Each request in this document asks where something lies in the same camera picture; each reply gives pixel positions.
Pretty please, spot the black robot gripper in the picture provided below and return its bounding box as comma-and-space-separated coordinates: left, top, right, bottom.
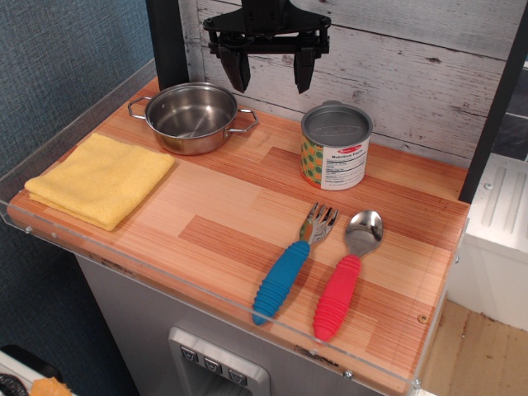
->
203, 0, 331, 94

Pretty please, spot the yellow orange towel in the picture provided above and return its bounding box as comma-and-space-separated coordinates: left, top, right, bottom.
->
25, 133, 175, 231

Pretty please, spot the toy tin can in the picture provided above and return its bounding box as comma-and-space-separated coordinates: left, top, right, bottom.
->
300, 101, 373, 191

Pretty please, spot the stainless steel pot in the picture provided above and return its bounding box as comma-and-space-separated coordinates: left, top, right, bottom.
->
128, 82, 259, 156

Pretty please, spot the grey toy fridge cabinet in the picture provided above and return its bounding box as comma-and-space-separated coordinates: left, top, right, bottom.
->
77, 256, 376, 395

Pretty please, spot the silver dispenser button panel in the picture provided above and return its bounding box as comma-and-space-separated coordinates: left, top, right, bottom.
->
168, 327, 271, 395

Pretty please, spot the white toy sink unit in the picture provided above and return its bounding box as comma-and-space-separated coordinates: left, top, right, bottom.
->
446, 153, 527, 330

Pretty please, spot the orange object bottom corner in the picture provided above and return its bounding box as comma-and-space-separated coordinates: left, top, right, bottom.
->
29, 377, 73, 396

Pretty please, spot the black vertical post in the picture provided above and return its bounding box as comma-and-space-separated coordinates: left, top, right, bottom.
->
146, 0, 204, 90

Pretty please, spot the red handled spoon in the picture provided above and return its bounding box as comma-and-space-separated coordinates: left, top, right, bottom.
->
313, 210, 384, 342

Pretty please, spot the blue handled fork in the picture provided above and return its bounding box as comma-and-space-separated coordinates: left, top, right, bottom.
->
252, 203, 339, 326

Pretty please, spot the clear acrylic guard rail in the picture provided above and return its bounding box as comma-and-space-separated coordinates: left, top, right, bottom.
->
1, 51, 474, 393

